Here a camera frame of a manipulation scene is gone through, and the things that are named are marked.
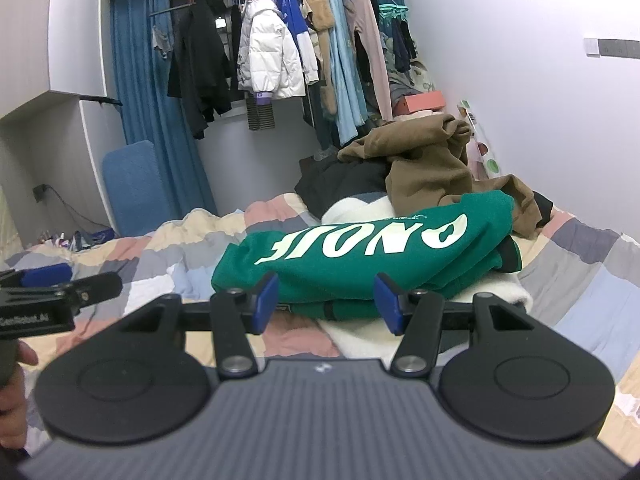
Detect brown coat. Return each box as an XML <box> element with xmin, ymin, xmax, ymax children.
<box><xmin>337</xmin><ymin>112</ymin><xmax>553</xmax><ymax>240</ymax></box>

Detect striped garment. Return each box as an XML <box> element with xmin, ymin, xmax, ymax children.
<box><xmin>246</xmin><ymin>95</ymin><xmax>277</xmax><ymax>132</ymax></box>

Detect blue curtain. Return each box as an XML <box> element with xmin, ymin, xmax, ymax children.
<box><xmin>110</xmin><ymin>0</ymin><xmax>218</xmax><ymax>218</ymax></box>

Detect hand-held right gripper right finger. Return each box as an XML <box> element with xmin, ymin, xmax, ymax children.
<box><xmin>373</xmin><ymin>271</ymin><xmax>538</xmax><ymax>380</ymax></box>

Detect grey wardrobe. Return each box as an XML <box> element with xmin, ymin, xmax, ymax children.
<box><xmin>0</xmin><ymin>0</ymin><xmax>126</xmax><ymax>251</ymax></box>

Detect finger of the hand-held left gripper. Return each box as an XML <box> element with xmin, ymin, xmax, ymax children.
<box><xmin>55</xmin><ymin>272</ymin><xmax>123</xmax><ymax>306</ymax></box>
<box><xmin>0</xmin><ymin>262</ymin><xmax>73</xmax><ymax>288</ymax></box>

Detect blue padded board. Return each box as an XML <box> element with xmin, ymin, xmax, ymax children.
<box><xmin>102</xmin><ymin>140</ymin><xmax>168</xmax><ymax>238</ymax></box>

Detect patchwork quilt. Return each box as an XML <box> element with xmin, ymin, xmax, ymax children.
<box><xmin>0</xmin><ymin>192</ymin><xmax>640</xmax><ymax>456</ymax></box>

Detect pink trousers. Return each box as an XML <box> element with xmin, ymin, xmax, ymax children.
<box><xmin>342</xmin><ymin>0</ymin><xmax>393</xmax><ymax>121</ymax></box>

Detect white puffer jacket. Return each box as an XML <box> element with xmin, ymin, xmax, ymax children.
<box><xmin>237</xmin><ymin>0</ymin><xmax>307</xmax><ymax>100</ymax></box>

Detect black cloth pile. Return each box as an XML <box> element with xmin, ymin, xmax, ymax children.
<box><xmin>295</xmin><ymin>157</ymin><xmax>388</xmax><ymax>216</ymax></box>

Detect blue tray with small things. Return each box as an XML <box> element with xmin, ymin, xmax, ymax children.
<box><xmin>42</xmin><ymin>227</ymin><xmax>118</xmax><ymax>251</ymax></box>

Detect person's left hand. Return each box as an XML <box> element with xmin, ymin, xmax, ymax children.
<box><xmin>0</xmin><ymin>344</ymin><xmax>38</xmax><ymax>456</ymax></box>

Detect grey wall switch panel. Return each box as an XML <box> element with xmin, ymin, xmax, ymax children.
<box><xmin>600</xmin><ymin>38</ymin><xmax>640</xmax><ymax>58</ymax></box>

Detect light blue garment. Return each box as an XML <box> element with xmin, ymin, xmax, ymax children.
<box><xmin>320</xmin><ymin>0</ymin><xmax>368</xmax><ymax>146</ymax></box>

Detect orange box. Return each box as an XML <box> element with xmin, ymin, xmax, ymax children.
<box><xmin>392</xmin><ymin>91</ymin><xmax>446</xmax><ymax>116</ymax></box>

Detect dark hanging clothes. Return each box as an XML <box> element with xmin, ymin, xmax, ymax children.
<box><xmin>387</xmin><ymin>15</ymin><xmax>418</xmax><ymax>76</ymax></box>

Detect black cable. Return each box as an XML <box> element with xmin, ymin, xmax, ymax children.
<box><xmin>45</xmin><ymin>187</ymin><xmax>118</xmax><ymax>233</ymax></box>

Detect blue and white garment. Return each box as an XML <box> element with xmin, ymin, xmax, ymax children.
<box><xmin>274</xmin><ymin>0</ymin><xmax>321</xmax><ymax>86</ymax></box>

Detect green hoodie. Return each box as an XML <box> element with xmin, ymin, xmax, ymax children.
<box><xmin>211</xmin><ymin>190</ymin><xmax>523</xmax><ymax>322</ymax></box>

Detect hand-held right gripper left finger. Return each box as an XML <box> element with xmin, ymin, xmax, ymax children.
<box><xmin>119</xmin><ymin>271</ymin><xmax>280</xmax><ymax>380</ymax></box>

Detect white fluffy blanket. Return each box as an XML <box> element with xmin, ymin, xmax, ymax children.
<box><xmin>320</xmin><ymin>195</ymin><xmax>533</xmax><ymax>361</ymax></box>

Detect grey hanging cloth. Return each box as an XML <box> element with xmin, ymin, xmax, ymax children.
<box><xmin>151</xmin><ymin>25</ymin><xmax>173</xmax><ymax>61</ymax></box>

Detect spotted white sheet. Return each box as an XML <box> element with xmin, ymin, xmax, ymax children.
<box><xmin>457</xmin><ymin>100</ymin><xmax>501</xmax><ymax>181</ymax></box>

